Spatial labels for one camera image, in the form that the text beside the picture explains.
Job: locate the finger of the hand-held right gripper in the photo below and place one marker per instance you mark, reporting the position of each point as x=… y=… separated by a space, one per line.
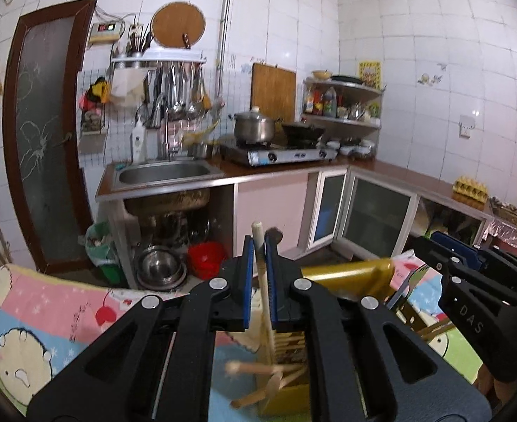
x=438 y=257
x=460 y=248

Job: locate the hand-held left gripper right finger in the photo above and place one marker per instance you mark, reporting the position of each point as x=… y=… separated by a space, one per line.
x=270 y=281

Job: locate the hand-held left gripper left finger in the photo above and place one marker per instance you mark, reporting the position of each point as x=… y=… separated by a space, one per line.
x=249 y=281

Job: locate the metal fork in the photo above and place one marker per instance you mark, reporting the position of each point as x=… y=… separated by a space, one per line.
x=412 y=279

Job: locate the gold perforated utensil holder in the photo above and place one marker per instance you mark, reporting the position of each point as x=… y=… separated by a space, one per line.
x=350 y=272

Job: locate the row of hanging kitchen utensils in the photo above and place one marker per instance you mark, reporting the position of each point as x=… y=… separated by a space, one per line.
x=177 y=92

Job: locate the red bucket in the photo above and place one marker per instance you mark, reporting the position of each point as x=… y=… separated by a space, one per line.
x=205 y=259

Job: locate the foil covered ledge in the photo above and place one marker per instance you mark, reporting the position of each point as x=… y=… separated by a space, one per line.
x=508 y=233

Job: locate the yellow egg tray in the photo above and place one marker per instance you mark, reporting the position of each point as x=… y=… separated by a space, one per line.
x=471 y=187

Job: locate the stack of steel bowls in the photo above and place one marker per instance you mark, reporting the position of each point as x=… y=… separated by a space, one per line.
x=161 y=268

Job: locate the steel gas stove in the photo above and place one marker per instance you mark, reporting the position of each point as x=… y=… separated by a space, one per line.
x=276 y=156

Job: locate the steel kitchen sink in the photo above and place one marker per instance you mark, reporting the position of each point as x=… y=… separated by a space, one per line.
x=161 y=175

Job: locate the small steel cup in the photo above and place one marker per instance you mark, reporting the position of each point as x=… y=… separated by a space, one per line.
x=201 y=149

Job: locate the white ceramic bowls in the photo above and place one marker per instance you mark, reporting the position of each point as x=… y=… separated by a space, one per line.
x=350 y=147

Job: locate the green trash bin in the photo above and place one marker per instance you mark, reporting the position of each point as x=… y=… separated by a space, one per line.
x=104 y=250

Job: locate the black wok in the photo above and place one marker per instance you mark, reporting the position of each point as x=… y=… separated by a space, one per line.
x=302 y=132

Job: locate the steel cooking pot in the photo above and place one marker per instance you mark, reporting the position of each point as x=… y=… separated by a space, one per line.
x=254 y=127

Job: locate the steel corner shelf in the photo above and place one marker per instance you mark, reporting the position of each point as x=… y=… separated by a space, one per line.
x=350 y=121

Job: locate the steel faucet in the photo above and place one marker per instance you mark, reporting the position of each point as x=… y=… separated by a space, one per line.
x=167 y=140

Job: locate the white soap bottle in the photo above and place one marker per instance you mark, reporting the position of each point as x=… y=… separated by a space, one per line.
x=139 y=143

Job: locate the sauce bottle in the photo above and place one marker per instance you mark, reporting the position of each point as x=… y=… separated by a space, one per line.
x=317 y=102
x=330 y=102

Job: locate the rectangular wooden cutting board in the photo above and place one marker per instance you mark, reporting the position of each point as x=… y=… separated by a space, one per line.
x=273 y=92

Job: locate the black pan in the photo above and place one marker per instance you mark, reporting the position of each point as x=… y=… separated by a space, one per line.
x=346 y=79

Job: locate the cartoon printed blanket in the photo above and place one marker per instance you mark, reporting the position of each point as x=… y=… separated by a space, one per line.
x=30 y=316

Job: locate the white plastic bag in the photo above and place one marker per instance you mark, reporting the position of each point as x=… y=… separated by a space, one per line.
x=122 y=88

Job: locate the hanging yellow red cloths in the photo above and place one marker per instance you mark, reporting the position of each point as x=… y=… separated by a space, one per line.
x=95 y=92

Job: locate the brown frosted glass door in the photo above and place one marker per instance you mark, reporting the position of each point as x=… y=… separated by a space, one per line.
x=43 y=140

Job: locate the steel chopstick cup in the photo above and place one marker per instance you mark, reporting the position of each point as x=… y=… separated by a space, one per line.
x=137 y=41

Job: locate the round bamboo board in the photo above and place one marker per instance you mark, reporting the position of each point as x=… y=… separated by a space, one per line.
x=177 y=24

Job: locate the wall hooks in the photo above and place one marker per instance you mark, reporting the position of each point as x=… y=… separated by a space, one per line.
x=432 y=78

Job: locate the yellow wall poster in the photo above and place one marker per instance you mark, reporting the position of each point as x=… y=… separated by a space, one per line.
x=369 y=74

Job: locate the white wall shelf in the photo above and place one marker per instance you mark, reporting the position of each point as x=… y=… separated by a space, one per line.
x=161 y=56

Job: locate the white wall pipe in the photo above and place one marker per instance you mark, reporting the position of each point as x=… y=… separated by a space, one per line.
x=225 y=30

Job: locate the beige wall control box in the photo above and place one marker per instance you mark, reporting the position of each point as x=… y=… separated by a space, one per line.
x=105 y=30

